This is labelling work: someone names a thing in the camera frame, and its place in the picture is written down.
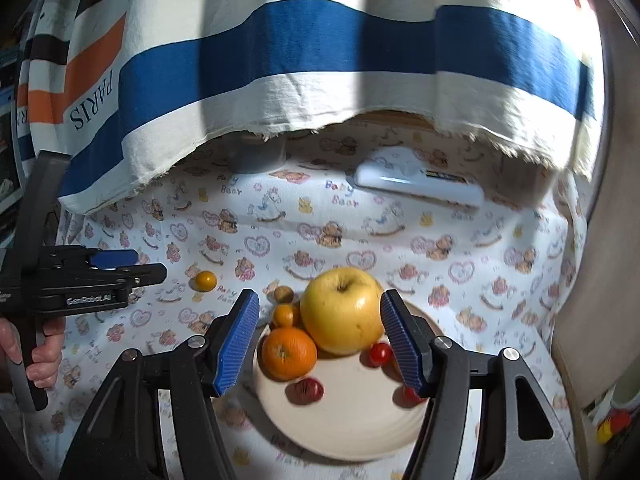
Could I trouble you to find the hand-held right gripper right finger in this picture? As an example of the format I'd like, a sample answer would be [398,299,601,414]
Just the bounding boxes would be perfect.
[380,289,583,480]

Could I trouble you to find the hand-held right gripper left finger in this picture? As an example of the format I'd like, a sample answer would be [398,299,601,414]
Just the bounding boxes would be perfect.
[59,289,261,480]

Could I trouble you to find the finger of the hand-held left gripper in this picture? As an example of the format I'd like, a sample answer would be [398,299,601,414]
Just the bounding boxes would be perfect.
[117,262,167,292]
[89,249,138,269]

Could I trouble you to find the large orange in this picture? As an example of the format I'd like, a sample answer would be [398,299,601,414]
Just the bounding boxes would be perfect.
[261,326,318,382]

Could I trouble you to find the yellow apple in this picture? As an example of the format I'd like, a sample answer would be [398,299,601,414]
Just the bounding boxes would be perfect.
[300,267,387,357]

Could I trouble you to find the dark red jujube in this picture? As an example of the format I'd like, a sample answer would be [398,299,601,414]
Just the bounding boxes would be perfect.
[291,378,324,405]

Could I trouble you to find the cream ceramic plate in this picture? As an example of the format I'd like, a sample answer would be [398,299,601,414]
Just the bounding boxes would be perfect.
[252,300,446,463]

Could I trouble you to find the person's left hand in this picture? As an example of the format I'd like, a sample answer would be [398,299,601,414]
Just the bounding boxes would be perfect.
[0,317,66,388]

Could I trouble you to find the bear print blanket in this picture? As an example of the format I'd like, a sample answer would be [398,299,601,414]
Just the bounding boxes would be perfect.
[20,115,591,480]

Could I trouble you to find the grey cup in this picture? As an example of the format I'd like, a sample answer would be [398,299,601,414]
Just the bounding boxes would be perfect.
[227,132,287,175]

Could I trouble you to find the white plastic device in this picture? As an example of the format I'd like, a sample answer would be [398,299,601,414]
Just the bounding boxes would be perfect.
[352,147,486,208]

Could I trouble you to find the light wooden chair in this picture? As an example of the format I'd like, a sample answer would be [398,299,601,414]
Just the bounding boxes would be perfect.
[550,0,640,480]

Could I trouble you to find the colourful toy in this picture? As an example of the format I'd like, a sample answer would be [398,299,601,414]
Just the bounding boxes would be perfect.
[595,400,636,446]

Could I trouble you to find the striped cloth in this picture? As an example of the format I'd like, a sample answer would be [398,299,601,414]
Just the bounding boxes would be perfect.
[15,0,606,216]

